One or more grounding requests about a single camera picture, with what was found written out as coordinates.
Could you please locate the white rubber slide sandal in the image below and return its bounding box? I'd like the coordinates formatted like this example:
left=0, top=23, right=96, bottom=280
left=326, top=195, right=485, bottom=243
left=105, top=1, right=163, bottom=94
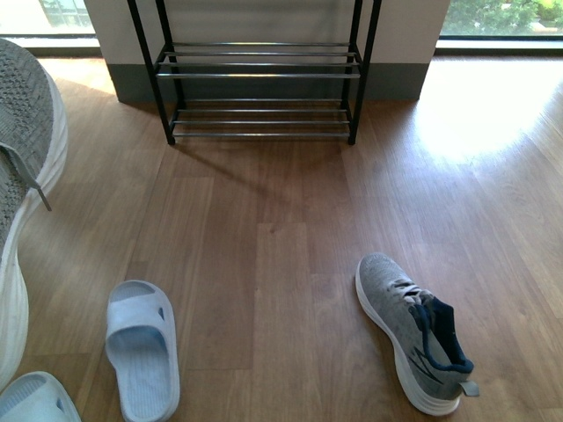
left=105, top=280, right=180, bottom=421

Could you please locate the grey sneaker navy lining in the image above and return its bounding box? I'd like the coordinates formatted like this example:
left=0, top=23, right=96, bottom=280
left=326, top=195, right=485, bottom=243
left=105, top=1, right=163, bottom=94
left=355, top=253, right=479, bottom=416
left=1, top=40, right=68, bottom=386

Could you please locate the black metal shoe rack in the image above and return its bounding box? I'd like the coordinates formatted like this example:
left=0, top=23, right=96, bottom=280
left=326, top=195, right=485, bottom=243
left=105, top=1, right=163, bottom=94
left=128, top=1, right=382, bottom=145

